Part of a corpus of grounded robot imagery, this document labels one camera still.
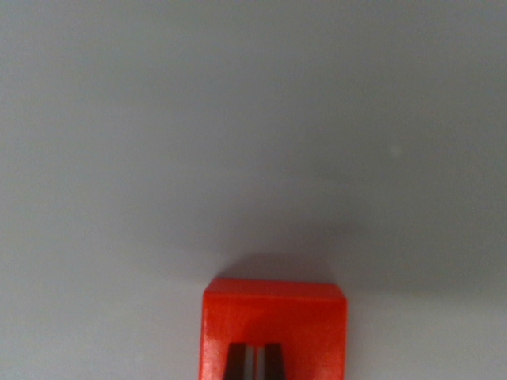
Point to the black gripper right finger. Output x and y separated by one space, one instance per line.
273 364

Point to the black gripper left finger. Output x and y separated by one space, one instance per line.
237 364

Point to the red cube block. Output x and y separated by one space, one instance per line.
273 312

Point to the white plastic tray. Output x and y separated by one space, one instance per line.
253 118

